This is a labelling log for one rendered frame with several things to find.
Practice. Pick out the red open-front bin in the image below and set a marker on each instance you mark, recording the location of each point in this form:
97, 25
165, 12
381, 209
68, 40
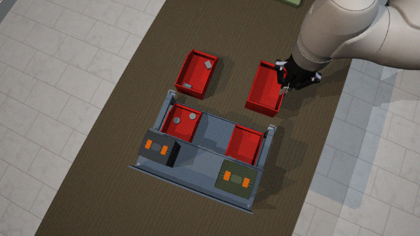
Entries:
186, 129
244, 144
195, 73
264, 95

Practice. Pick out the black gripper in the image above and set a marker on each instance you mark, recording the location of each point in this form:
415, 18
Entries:
296, 77

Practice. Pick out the grey metal shelf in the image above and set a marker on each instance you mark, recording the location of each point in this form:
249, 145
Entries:
197, 165

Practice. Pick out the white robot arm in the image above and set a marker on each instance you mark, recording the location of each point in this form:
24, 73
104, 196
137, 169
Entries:
362, 29

